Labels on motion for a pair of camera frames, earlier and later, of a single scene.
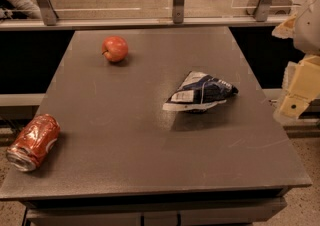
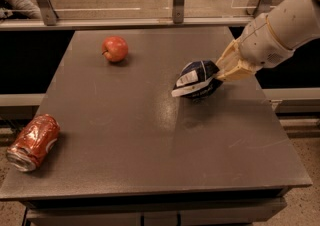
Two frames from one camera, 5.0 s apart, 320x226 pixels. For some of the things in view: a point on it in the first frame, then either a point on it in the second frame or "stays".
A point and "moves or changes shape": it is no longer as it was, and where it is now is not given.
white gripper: x=308 y=31 -> x=260 y=44
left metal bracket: x=48 y=9 stays
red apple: x=114 y=48 stays
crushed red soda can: x=34 y=143 stays
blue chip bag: x=198 y=92 moves or changes shape
